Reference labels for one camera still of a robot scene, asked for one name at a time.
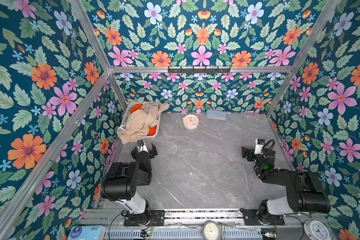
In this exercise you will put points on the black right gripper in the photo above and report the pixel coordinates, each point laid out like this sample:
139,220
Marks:
250,153

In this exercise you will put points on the beige drawstring shorts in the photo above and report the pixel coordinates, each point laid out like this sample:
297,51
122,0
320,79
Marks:
128,137

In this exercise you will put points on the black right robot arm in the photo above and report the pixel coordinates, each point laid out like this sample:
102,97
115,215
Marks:
304,193

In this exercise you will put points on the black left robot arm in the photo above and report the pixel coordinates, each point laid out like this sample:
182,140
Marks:
122,179

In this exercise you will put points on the orange shorts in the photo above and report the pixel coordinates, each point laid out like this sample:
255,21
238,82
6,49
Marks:
143,119

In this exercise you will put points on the white plastic laundry basket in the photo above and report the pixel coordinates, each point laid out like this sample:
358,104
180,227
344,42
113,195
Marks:
126,115

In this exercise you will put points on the pink round alarm clock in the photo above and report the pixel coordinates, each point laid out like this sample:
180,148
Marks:
191,122

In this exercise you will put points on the grey-blue pencil case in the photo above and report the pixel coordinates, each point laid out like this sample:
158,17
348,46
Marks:
216,115

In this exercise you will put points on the white round corner clock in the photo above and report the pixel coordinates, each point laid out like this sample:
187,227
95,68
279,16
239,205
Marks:
316,230

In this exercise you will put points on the blue tissue pack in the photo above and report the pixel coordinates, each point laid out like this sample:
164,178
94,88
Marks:
87,233

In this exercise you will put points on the beige round front clock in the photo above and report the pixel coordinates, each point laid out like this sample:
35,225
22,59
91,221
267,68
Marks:
211,231

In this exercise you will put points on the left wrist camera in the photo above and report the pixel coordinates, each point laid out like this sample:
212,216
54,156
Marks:
141,146

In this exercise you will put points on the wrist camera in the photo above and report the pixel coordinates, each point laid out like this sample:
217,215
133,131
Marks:
259,146
141,146

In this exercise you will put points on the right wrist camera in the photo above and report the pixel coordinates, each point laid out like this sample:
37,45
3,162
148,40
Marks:
259,146

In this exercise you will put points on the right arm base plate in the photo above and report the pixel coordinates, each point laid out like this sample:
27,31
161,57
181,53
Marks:
257,218

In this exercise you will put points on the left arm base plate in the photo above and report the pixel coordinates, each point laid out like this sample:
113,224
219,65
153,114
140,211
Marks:
147,219

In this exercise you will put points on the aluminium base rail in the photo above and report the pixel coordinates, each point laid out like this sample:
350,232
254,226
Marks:
187,224

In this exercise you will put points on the black wall hook rail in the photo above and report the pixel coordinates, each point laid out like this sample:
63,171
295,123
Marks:
199,70

